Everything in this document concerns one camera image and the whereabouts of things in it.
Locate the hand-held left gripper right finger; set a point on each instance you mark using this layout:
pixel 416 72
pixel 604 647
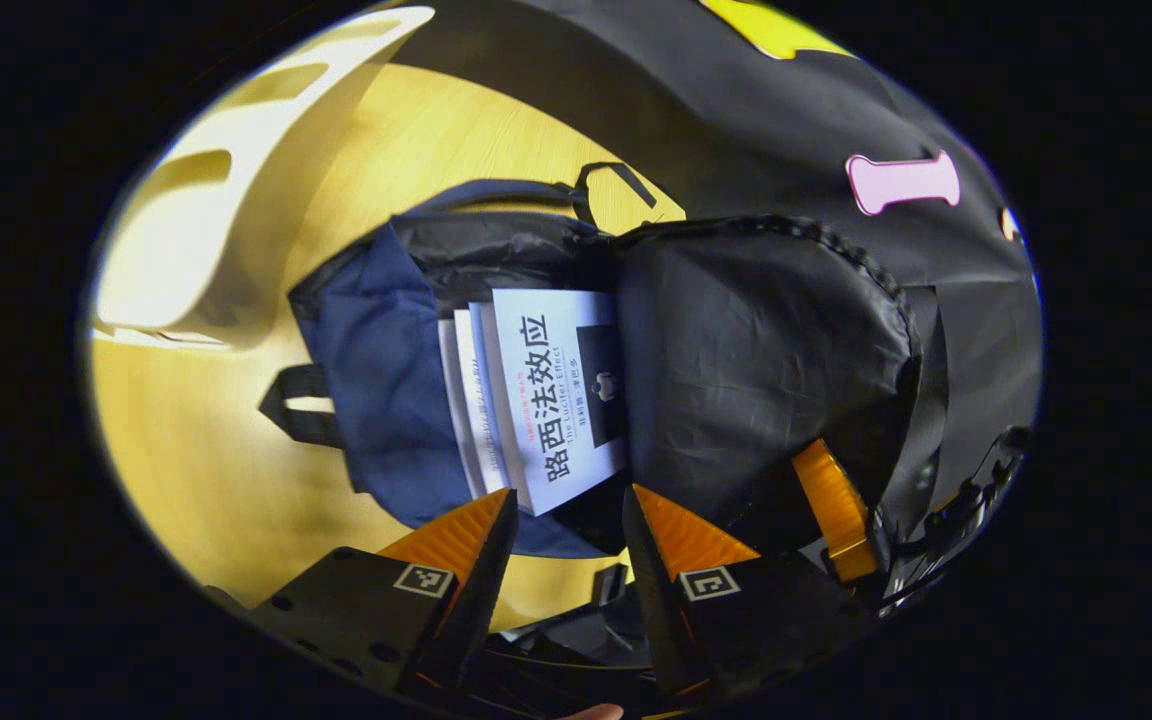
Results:
pixel 651 600

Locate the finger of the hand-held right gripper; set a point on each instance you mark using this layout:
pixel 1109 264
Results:
pixel 836 510

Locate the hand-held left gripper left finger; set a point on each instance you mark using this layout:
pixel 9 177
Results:
pixel 481 590

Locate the blue schoolbag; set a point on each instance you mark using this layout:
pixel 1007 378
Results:
pixel 736 350

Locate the grey patterned cover book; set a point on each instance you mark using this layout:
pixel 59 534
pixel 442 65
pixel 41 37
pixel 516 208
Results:
pixel 471 400

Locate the blue edged white book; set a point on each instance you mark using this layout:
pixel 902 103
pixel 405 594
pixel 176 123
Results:
pixel 556 400

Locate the white plastic bookshelf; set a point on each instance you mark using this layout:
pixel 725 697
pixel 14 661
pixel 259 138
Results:
pixel 236 200

